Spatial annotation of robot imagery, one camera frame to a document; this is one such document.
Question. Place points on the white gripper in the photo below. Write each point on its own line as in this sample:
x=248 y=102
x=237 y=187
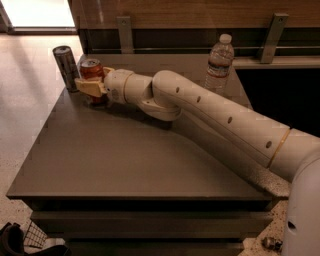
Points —
x=115 y=85

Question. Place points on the red coke can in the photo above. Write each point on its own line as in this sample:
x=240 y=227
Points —
x=90 y=68

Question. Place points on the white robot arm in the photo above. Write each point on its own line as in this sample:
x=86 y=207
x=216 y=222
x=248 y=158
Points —
x=289 y=153

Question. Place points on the silver redbull can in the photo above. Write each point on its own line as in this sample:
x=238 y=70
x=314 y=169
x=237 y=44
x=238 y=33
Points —
x=67 y=66

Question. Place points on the grey cabinet with drawers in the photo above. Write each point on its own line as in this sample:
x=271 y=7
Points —
x=116 y=182

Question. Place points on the clear plastic water bottle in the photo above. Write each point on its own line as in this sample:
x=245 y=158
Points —
x=219 y=64

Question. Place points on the black object on floor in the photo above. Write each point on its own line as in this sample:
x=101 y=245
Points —
x=11 y=244

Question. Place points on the black white striped cylinder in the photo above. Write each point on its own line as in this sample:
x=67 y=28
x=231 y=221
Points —
x=271 y=243

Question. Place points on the left metal bracket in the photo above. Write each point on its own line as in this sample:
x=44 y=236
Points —
x=125 y=34

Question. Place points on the metal bracket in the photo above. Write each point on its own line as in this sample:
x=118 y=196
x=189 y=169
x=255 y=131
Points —
x=125 y=34
x=272 y=38

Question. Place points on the black wire basket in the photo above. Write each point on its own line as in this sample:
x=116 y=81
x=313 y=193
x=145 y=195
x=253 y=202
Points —
x=34 y=237

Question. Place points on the right metal bracket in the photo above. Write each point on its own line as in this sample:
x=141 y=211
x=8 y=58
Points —
x=272 y=38

